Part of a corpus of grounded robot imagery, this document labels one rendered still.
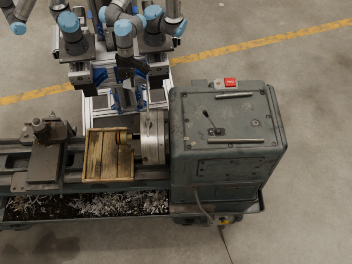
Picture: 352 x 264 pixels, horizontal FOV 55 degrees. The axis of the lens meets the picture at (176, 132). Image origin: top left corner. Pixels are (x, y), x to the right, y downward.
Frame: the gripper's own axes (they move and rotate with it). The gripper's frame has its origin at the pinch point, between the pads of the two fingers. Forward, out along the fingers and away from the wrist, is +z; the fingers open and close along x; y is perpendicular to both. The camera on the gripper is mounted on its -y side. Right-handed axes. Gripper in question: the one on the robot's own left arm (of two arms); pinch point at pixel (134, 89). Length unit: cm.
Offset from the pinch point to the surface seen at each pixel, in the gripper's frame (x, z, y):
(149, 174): 6, 56, -4
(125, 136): 2.9, 28.7, 7.4
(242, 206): 7, 91, -64
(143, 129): 9.0, 18.8, -3.2
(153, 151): 15.6, 28.6, -8.2
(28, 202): 0, 86, 78
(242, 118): 7, 16, -55
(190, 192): 8, 73, -29
